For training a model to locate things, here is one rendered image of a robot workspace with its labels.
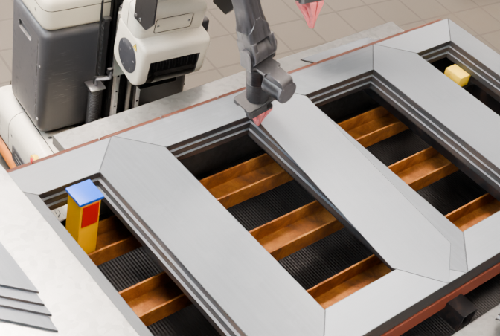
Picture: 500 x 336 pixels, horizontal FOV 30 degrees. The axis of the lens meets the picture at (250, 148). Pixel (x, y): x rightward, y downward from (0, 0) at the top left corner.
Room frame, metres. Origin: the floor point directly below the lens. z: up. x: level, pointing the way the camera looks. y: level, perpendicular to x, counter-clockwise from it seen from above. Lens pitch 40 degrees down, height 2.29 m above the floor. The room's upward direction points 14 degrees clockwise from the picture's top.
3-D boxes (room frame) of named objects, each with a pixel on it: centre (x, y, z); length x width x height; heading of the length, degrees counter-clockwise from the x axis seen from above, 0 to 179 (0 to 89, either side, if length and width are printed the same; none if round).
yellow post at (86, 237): (1.42, 0.32, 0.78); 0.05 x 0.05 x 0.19; 48
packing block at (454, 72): (2.35, -0.55, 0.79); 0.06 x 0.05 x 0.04; 48
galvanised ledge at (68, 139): (2.22, 0.00, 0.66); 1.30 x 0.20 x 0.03; 138
